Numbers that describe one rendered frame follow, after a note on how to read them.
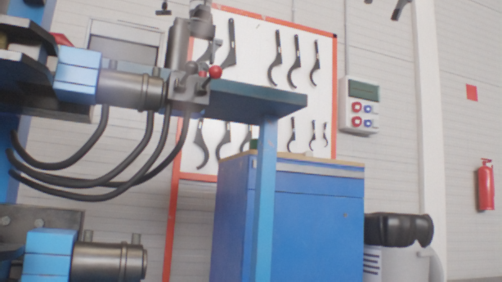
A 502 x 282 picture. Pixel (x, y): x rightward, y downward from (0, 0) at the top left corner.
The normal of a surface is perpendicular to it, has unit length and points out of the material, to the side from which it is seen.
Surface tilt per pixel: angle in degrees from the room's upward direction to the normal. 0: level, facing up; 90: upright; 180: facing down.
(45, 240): 90
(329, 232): 90
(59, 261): 90
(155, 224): 90
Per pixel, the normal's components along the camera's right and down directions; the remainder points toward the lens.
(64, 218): 0.35, -0.18
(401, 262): -0.18, -0.18
